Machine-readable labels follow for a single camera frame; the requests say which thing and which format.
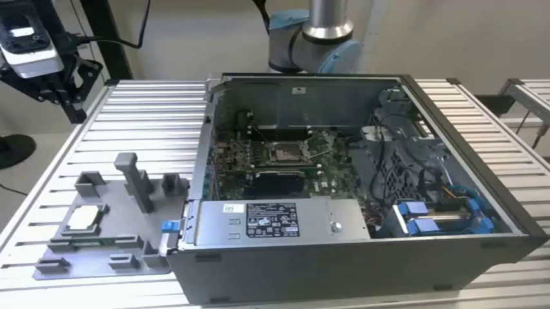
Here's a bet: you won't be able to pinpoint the open black PC case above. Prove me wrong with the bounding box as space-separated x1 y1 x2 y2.
165 72 550 305

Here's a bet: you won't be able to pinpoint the round black stand base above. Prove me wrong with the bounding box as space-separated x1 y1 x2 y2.
0 134 37 170

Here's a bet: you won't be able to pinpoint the CPU socket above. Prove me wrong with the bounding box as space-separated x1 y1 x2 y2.
268 140 312 162

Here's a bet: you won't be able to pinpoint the gray parts rack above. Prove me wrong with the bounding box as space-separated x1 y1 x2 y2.
31 153 190 281

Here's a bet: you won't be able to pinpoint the green RAM stick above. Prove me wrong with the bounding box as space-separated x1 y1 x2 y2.
50 237 138 247

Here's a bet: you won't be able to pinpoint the green motherboard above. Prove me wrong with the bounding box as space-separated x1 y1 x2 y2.
205 127 367 201

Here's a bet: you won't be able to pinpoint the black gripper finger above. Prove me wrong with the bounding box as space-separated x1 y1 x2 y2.
0 69 74 124
69 59 105 125

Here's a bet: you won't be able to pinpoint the blue disk carrier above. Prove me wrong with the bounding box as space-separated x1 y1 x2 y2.
403 216 495 238
393 198 479 216

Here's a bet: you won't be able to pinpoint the black graphics card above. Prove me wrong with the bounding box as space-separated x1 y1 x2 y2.
250 169 306 198

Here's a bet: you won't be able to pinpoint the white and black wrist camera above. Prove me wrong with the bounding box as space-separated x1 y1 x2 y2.
0 0 66 79

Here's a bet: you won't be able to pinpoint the silver power supply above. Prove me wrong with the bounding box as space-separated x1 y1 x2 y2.
194 198 371 246

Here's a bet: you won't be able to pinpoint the black camera cable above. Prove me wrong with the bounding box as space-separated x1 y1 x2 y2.
64 0 152 50

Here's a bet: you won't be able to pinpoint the silver CPU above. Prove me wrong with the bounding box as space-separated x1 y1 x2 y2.
64 205 102 231

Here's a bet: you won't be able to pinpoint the black RAM slots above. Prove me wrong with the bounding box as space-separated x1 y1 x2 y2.
246 126 313 142

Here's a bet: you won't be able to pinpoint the gray drive cage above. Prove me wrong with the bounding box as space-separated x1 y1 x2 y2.
356 108 449 207

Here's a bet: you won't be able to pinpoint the aluminium side table frame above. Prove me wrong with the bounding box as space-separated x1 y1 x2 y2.
497 78 550 129

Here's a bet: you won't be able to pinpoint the black floor cable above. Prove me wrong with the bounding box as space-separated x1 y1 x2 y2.
0 182 29 196

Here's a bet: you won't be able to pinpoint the thin metal locking lever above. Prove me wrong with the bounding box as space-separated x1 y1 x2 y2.
250 124 272 145

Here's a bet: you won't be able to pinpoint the metal socket cover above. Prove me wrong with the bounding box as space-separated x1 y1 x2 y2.
305 133 339 158

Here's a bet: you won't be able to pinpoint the black wire bundle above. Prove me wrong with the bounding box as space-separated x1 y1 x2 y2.
367 112 432 209

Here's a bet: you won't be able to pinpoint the black power supply label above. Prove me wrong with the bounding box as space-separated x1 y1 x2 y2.
244 202 300 238

